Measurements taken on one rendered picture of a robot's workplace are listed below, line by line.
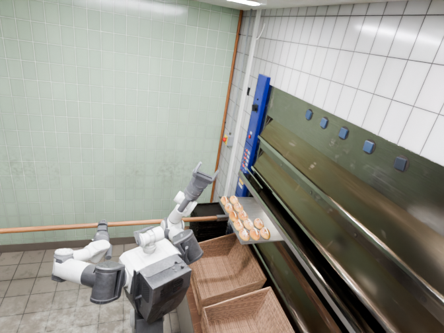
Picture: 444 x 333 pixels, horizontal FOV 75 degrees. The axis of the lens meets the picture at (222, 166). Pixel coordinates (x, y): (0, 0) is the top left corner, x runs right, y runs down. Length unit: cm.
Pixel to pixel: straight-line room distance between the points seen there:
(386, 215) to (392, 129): 35
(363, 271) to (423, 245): 32
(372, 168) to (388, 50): 48
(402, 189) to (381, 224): 17
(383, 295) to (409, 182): 48
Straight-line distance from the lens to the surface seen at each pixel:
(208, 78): 293
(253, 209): 229
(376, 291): 145
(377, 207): 139
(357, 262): 150
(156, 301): 138
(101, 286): 138
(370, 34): 151
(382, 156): 135
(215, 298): 219
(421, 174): 124
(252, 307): 229
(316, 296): 179
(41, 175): 325
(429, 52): 129
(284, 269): 207
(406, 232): 131
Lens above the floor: 238
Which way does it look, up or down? 25 degrees down
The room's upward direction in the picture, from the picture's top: 10 degrees clockwise
